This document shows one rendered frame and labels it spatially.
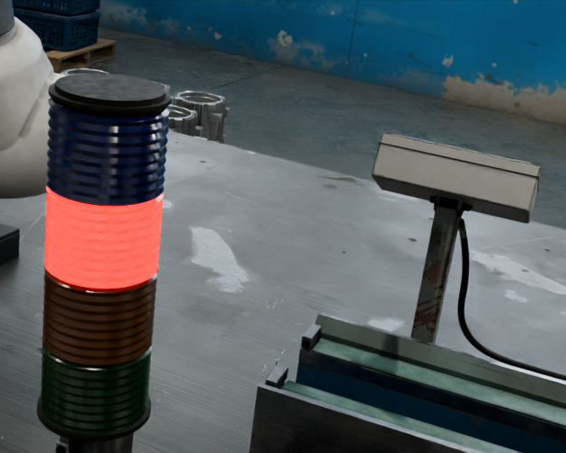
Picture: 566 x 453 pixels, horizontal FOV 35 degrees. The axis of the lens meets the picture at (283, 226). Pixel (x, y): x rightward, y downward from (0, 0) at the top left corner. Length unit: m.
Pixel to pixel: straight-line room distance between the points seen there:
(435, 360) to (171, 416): 0.28
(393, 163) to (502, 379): 0.26
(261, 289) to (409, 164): 0.35
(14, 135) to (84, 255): 0.59
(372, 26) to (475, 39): 0.74
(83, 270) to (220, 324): 0.67
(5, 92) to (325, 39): 5.72
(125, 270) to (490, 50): 5.93
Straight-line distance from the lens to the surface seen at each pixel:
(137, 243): 0.46
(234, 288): 1.22
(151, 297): 0.48
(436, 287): 1.01
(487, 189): 0.95
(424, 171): 0.96
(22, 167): 1.06
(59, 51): 5.93
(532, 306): 1.32
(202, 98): 3.32
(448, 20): 6.38
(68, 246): 0.46
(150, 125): 0.44
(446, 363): 0.85
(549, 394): 0.85
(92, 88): 0.45
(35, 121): 1.04
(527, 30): 6.28
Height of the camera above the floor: 1.33
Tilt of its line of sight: 21 degrees down
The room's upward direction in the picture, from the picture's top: 7 degrees clockwise
